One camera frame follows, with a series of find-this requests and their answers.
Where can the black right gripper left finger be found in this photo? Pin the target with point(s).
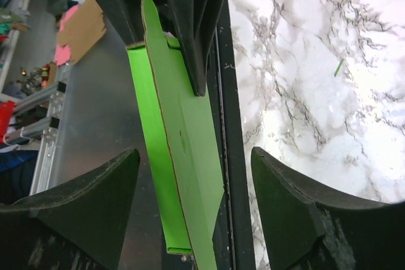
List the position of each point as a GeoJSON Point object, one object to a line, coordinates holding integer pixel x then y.
{"type": "Point", "coordinates": [79, 224]}

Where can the green paper box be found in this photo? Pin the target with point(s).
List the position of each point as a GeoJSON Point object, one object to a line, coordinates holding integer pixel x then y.
{"type": "Point", "coordinates": [180, 141]}

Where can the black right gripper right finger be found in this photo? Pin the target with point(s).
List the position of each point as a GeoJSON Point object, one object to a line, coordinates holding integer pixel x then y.
{"type": "Point", "coordinates": [308, 225]}

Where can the small green paper strip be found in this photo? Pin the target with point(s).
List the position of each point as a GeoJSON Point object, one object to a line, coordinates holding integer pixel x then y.
{"type": "Point", "coordinates": [338, 67]}

